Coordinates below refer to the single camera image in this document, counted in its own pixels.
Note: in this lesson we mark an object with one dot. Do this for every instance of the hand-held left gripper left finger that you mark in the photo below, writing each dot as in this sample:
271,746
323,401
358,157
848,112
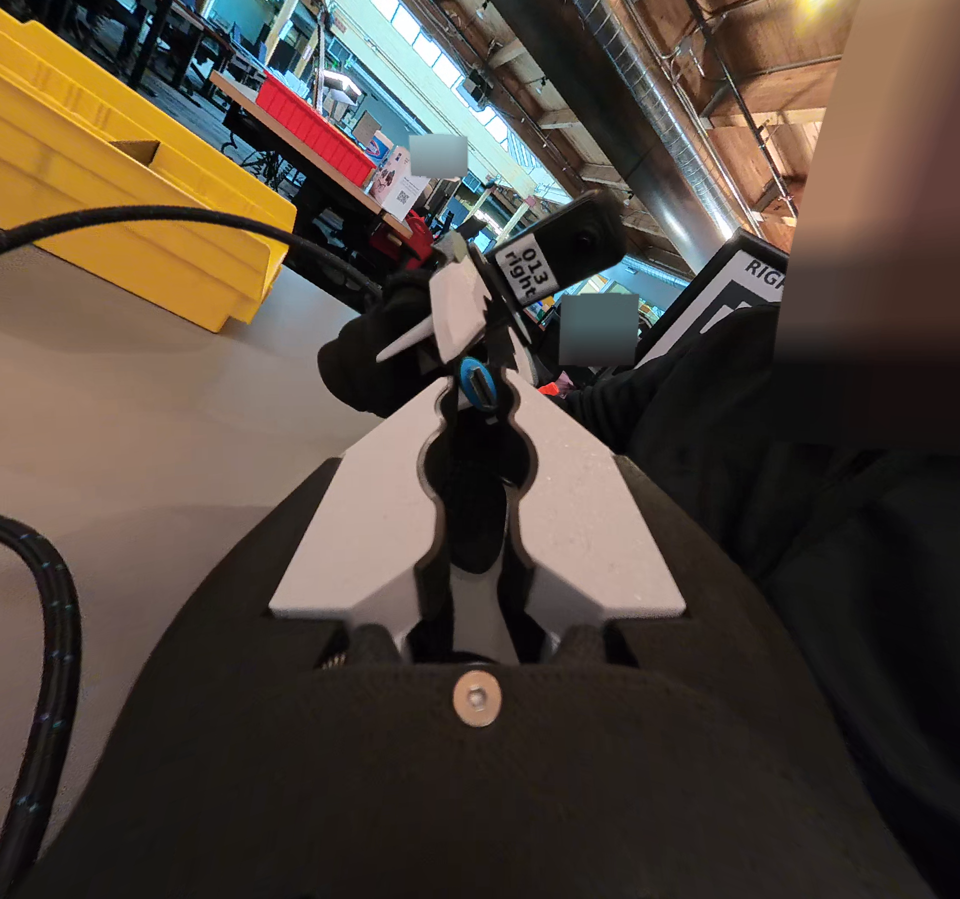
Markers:
352,539

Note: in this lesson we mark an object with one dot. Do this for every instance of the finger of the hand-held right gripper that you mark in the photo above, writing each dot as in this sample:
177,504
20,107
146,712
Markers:
525,363
457,306

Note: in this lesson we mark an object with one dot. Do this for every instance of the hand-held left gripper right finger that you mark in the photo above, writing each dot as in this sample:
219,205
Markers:
600,539

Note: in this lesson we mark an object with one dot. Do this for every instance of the yellow plastic bin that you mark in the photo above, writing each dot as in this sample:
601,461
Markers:
150,269

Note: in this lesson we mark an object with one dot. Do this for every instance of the person's right forearm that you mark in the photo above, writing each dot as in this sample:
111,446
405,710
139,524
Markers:
622,411

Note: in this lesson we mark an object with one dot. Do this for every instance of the person's right hand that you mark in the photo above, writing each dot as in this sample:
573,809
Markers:
360,374

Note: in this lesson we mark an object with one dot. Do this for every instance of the white printed box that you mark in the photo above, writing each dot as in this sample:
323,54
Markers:
401,183

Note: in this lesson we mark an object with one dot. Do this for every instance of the wooden work table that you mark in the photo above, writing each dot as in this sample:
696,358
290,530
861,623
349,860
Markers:
352,190

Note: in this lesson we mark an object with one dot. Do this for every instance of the black ceiling speaker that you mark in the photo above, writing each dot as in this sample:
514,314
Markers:
474,89

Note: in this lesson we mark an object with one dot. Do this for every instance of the person's torso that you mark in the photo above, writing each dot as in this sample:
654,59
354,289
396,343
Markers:
825,576

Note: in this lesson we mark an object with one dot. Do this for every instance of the red plastic bin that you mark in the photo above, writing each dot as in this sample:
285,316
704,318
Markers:
315,126

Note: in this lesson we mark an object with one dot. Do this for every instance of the silver ventilation duct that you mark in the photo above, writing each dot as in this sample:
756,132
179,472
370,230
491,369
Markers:
660,89

